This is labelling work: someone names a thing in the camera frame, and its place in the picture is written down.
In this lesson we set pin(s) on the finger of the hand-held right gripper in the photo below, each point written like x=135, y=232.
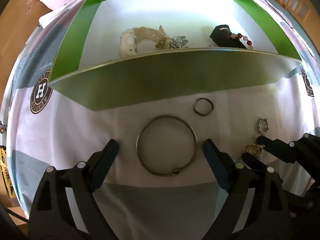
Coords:
x=252, y=161
x=277, y=148

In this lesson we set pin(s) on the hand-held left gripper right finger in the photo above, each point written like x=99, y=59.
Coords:
x=217, y=166

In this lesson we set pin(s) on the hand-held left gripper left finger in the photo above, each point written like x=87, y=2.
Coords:
x=105, y=162

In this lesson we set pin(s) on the silver bangle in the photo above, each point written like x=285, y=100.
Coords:
x=175, y=172

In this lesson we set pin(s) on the green cardboard box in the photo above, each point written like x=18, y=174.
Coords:
x=150, y=80

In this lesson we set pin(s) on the white wristwatch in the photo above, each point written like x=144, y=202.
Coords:
x=130, y=41

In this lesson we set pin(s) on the black wristwatch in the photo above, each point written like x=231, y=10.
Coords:
x=222, y=36

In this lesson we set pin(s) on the silver charm jewellery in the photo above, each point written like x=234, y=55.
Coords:
x=180, y=42

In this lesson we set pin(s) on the yellow black object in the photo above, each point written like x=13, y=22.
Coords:
x=6, y=180

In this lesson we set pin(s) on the wooden headboard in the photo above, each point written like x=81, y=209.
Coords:
x=17, y=30

